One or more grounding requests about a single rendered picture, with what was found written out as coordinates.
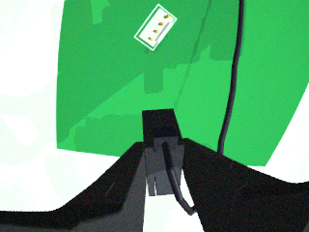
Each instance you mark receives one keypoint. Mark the green circuit board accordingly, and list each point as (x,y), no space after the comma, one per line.
(118,58)

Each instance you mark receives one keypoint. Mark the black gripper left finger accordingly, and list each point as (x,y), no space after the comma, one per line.
(113,203)

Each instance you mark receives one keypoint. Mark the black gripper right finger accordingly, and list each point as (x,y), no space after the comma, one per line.
(231,197)

